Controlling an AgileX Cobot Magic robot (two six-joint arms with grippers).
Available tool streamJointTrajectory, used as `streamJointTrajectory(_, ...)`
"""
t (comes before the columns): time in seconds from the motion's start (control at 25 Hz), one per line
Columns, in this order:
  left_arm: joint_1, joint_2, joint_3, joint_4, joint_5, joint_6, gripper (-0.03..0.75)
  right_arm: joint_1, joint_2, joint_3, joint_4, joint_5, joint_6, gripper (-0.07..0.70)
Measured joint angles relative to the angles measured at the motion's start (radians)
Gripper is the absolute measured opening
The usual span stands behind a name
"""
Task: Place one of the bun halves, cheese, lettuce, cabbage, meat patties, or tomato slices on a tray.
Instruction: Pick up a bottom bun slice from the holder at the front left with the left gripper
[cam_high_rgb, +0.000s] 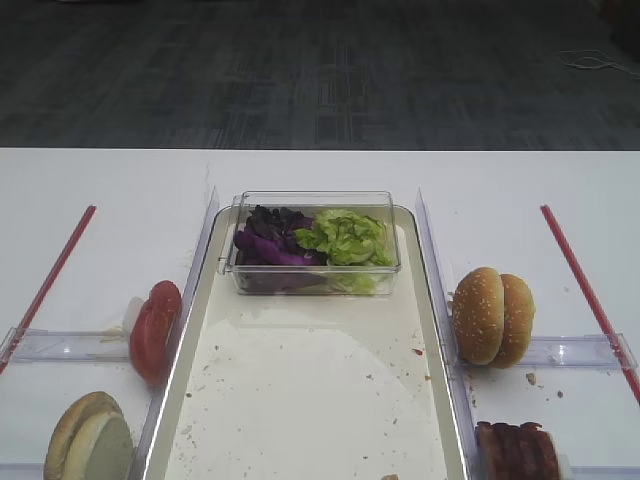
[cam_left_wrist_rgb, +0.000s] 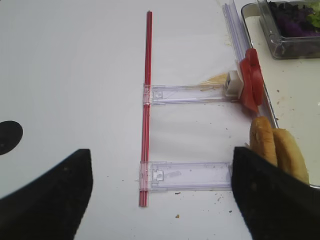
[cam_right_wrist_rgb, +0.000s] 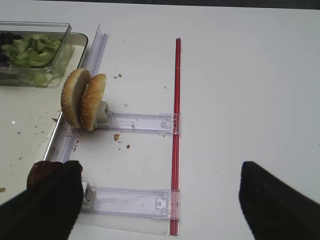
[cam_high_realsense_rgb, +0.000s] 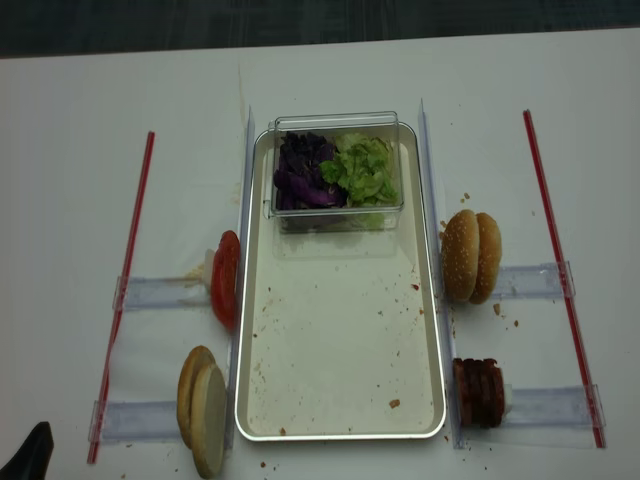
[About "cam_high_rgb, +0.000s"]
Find green lettuce leaves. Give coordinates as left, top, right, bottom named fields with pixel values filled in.
left=295, top=209, right=393, bottom=266

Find purple lettuce leaves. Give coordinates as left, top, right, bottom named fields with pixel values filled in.
left=233, top=205, right=327, bottom=266

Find red tomato slices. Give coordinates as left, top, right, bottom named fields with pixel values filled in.
left=129, top=280, right=182, bottom=387

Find clear plastic salad container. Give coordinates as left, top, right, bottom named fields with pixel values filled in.
left=218, top=191, right=401, bottom=296

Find left long clear divider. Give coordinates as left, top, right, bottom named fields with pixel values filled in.
left=128, top=189, right=219, bottom=479

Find long clear divider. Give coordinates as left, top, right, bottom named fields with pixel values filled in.
left=415, top=191, right=486, bottom=479
left=128, top=189, right=219, bottom=479

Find right long clear divider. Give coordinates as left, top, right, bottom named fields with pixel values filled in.
left=415, top=191, right=486, bottom=479

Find metal baking tray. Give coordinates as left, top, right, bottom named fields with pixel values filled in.
left=145, top=208, right=466, bottom=479

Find sesame bun front right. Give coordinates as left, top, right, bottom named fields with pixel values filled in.
left=452, top=267, right=505, bottom=365

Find sesame bun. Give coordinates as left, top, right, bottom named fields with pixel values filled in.
left=452, top=267, right=505, bottom=365
left=492, top=273, right=536, bottom=369

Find sesame bun rear right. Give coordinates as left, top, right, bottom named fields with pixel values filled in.
left=492, top=273, right=536, bottom=369

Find right red tape strip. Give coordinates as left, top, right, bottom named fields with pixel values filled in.
left=540, top=205, right=639, bottom=401

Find red tape strip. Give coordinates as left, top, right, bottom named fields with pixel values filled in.
left=540, top=205, right=639, bottom=401
left=0, top=205, right=97, bottom=373

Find left red tape strip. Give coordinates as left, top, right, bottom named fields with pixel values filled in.
left=0, top=205, right=97, bottom=373

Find plain bun half left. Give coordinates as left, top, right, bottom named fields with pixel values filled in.
left=43, top=391, right=122, bottom=480

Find clear divider upper right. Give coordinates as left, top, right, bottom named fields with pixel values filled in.
left=517, top=333, right=638, bottom=371

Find clear divider upper left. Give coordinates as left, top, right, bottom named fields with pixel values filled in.
left=1, top=328, right=129, bottom=365

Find clear divider lower right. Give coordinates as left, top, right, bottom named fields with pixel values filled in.
left=558, top=454, right=640, bottom=480

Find white cable on floor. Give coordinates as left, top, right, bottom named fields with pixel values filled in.
left=558, top=48, right=640, bottom=81

